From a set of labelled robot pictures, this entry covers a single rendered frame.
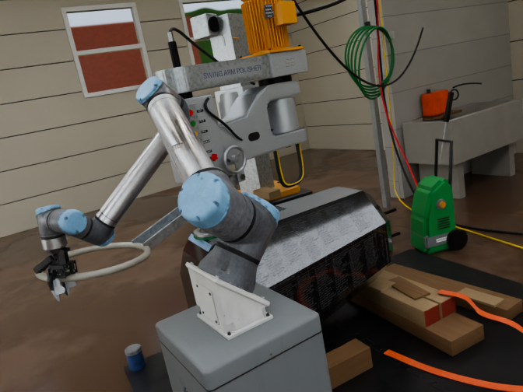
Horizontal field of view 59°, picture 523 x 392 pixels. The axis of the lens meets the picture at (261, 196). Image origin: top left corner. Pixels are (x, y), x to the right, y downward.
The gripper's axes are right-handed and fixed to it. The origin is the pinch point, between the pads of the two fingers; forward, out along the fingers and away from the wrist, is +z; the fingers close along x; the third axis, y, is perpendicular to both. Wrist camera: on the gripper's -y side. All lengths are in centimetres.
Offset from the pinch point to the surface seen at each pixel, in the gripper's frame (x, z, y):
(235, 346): -31, 0, 86
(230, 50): 170, -104, 23
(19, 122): 450, -82, -444
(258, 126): 104, -54, 58
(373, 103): 364, -54, 102
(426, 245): 230, 58, 145
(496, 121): 419, -18, 228
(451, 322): 111, 63, 153
